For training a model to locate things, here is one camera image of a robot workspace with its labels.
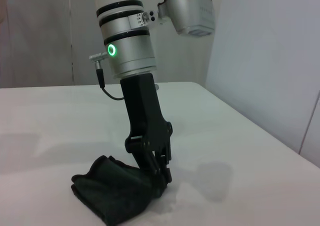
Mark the dark rag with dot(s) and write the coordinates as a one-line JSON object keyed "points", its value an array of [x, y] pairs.
{"points": [[112, 193]]}

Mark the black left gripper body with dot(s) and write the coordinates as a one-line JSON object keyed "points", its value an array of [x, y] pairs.
{"points": [[142, 111]]}

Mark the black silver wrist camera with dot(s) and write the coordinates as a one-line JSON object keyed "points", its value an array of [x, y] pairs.
{"points": [[190, 11]]}

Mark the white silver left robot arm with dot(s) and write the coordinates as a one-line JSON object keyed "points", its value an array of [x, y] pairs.
{"points": [[130, 48]]}

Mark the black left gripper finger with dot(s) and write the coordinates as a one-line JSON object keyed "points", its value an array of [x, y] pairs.
{"points": [[146, 161], [165, 161]]}

